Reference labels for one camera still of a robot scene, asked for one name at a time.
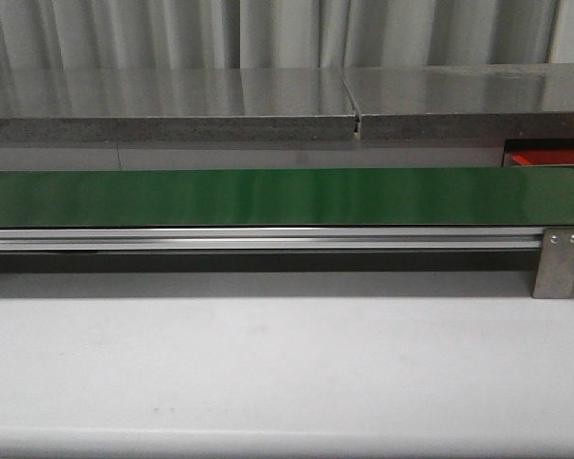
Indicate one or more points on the white pleated curtain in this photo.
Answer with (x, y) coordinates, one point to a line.
(272, 34)

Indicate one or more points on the right grey stone slab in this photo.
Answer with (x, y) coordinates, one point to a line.
(464, 103)

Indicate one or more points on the left grey stone slab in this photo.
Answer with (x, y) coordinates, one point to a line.
(188, 105)

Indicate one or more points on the aluminium conveyor side rail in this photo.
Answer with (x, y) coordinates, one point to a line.
(272, 239)

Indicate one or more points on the red plastic tray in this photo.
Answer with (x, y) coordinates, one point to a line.
(540, 158)

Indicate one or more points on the grey stone slab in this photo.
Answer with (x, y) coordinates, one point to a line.
(464, 103)
(188, 105)

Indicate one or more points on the steel conveyor support bracket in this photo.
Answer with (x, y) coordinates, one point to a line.
(555, 272)

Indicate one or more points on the green conveyor belt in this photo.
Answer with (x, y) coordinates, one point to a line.
(454, 196)

